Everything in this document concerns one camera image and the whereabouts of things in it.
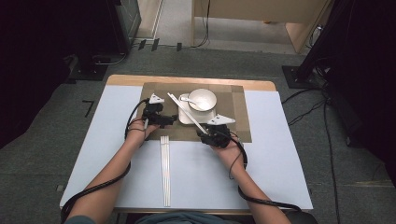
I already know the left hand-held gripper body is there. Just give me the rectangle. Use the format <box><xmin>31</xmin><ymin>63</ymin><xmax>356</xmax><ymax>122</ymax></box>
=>
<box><xmin>141</xmin><ymin>92</ymin><xmax>166</xmax><ymax>125</ymax></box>

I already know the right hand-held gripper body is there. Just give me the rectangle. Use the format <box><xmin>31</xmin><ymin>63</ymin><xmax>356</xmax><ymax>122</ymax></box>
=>
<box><xmin>206</xmin><ymin>114</ymin><xmax>236</xmax><ymax>149</ymax></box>

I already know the person's right hand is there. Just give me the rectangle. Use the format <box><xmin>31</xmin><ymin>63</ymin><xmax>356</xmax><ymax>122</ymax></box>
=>
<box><xmin>211</xmin><ymin>139</ymin><xmax>247</xmax><ymax>175</ymax></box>

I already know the person's left hand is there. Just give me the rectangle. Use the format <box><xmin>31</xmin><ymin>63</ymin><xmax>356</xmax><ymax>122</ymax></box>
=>
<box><xmin>125</xmin><ymin>117</ymin><xmax>160</xmax><ymax>147</ymax></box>

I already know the white square plate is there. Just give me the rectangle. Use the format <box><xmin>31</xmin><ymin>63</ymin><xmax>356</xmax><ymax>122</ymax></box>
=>
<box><xmin>177</xmin><ymin>92</ymin><xmax>218</xmax><ymax>126</ymax></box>

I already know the brown woven placemat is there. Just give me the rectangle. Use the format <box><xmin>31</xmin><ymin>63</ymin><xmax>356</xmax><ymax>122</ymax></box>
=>
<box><xmin>134</xmin><ymin>82</ymin><xmax>252</xmax><ymax>144</ymax></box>

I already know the white round bowl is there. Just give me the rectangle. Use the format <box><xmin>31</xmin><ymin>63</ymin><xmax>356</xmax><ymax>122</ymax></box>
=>
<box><xmin>187</xmin><ymin>88</ymin><xmax>218</xmax><ymax>113</ymax></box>

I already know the pale blue table cover sheet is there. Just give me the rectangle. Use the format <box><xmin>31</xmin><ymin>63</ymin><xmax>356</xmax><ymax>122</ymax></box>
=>
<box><xmin>60</xmin><ymin>85</ymin><xmax>314</xmax><ymax>210</ymax></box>

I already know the black metal stand base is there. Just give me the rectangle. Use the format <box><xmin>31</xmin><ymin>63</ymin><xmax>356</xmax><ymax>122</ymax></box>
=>
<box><xmin>68</xmin><ymin>55</ymin><xmax>109</xmax><ymax>82</ymax></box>

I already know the person's grey-blue shirt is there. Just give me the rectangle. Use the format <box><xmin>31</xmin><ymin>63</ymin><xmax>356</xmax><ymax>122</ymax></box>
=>
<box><xmin>64</xmin><ymin>212</ymin><xmax>241</xmax><ymax>224</ymax></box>

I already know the dark cabinet with glass door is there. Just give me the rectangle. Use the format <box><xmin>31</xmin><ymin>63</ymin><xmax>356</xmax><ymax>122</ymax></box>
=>
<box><xmin>106</xmin><ymin>0</ymin><xmax>143</xmax><ymax>54</ymax></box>

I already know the light wooden desk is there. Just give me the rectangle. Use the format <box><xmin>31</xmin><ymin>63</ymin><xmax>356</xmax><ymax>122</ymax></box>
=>
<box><xmin>191</xmin><ymin>0</ymin><xmax>332</xmax><ymax>54</ymax></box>

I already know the black slanted stand with base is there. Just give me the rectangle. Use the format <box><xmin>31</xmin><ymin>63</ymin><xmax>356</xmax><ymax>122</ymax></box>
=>
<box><xmin>282</xmin><ymin>0</ymin><xmax>347</xmax><ymax>90</ymax></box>

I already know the black curtain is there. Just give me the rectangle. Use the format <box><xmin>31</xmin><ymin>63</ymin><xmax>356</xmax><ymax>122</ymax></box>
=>
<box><xmin>325</xmin><ymin>0</ymin><xmax>396</xmax><ymax>188</ymax></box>
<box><xmin>0</xmin><ymin>0</ymin><xmax>108</xmax><ymax>149</ymax></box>

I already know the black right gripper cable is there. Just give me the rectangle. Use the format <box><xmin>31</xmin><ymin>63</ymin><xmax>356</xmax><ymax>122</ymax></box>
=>
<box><xmin>228</xmin><ymin>132</ymin><xmax>318</xmax><ymax>224</ymax></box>

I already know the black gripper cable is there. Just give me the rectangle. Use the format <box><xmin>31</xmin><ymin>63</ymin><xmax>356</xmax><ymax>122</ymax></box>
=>
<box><xmin>228</xmin><ymin>132</ymin><xmax>318</xmax><ymax>224</ymax></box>
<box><xmin>60</xmin><ymin>98</ymin><xmax>151</xmax><ymax>224</ymax></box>

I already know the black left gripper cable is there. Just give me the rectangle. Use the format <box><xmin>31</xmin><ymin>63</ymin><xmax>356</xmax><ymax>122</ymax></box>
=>
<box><xmin>60</xmin><ymin>98</ymin><xmax>151</xmax><ymax>224</ymax></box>

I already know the black hanging floor cable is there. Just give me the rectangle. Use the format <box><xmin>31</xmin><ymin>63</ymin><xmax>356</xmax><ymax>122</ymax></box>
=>
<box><xmin>190</xmin><ymin>0</ymin><xmax>211</xmax><ymax>49</ymax></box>

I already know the long black floor cable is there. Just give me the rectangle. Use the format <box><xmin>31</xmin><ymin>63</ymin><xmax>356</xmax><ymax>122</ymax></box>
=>
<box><xmin>322</xmin><ymin>99</ymin><xmax>341</xmax><ymax>224</ymax></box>

